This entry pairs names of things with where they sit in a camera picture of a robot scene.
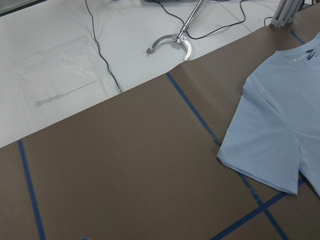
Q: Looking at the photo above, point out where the clear plastic bag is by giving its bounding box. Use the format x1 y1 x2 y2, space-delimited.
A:
14 36 119 132

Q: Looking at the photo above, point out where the aluminium frame post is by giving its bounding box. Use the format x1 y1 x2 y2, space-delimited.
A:
270 0 303 29

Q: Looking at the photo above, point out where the black cable on table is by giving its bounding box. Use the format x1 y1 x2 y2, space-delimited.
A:
84 0 123 94

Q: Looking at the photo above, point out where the light blue t-shirt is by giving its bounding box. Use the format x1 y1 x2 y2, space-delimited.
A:
217 36 320 194

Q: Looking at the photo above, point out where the reacher grabber tool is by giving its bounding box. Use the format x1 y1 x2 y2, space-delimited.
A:
146 0 203 62

